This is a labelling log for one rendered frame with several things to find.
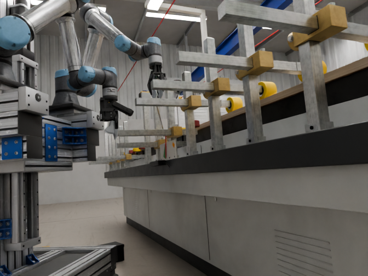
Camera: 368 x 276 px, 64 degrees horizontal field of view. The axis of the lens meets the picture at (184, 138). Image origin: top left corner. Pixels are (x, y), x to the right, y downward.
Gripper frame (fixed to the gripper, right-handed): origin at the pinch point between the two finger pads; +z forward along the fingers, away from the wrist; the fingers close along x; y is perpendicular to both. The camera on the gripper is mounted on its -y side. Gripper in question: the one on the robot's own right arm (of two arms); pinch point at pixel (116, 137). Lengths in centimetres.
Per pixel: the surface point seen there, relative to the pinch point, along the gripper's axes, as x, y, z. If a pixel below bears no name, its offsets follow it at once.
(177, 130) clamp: 4.9, -31.2, -2.1
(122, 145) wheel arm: -23.6, -7.6, 1.8
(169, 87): 51, -11, -10
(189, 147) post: 22.6, -29.6, 8.4
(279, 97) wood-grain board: 62, -50, -5
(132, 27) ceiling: -670, -179, -418
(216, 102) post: 48, -31, -7
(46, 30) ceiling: -751, 58, -418
